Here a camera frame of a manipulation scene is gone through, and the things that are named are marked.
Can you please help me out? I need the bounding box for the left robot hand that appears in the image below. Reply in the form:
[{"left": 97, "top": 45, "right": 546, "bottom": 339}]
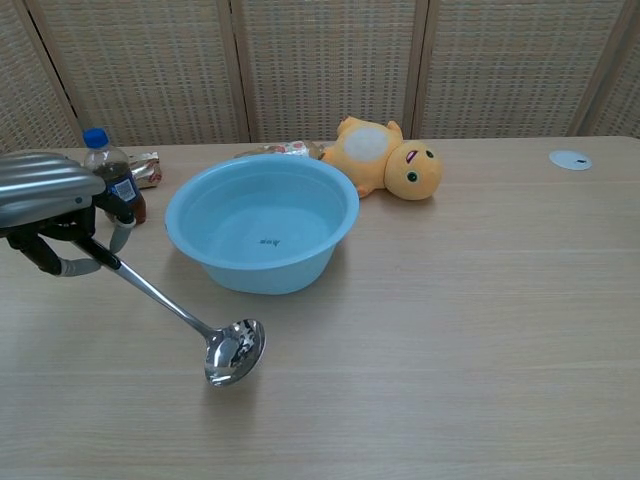
[{"left": 0, "top": 151, "right": 137, "bottom": 277}]

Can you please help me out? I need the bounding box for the steel ladle with black handle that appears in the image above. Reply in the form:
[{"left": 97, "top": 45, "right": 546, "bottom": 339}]
[{"left": 74, "top": 234, "right": 267, "bottom": 388}]

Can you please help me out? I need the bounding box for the light blue plastic bowl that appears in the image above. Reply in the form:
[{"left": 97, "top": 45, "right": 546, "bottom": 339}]
[{"left": 164, "top": 153, "right": 361, "bottom": 296}]

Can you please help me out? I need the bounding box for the cola bottle with blue cap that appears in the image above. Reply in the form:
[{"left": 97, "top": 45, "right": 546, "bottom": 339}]
[{"left": 82, "top": 128, "right": 148, "bottom": 226}]

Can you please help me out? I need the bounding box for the gold foil snack pack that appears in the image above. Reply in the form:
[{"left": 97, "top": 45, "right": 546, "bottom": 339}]
[{"left": 128, "top": 152, "right": 164, "bottom": 190}]

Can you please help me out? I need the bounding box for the clear tea drink bottle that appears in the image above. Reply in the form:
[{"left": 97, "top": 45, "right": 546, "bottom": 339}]
[{"left": 233, "top": 140, "right": 337, "bottom": 162}]

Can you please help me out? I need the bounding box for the woven folding screen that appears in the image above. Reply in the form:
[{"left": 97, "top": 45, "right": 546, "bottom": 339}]
[{"left": 0, "top": 0, "right": 640, "bottom": 154}]

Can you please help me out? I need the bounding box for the yellow plush duck toy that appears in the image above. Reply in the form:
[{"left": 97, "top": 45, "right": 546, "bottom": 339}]
[{"left": 319, "top": 115, "right": 445, "bottom": 202}]

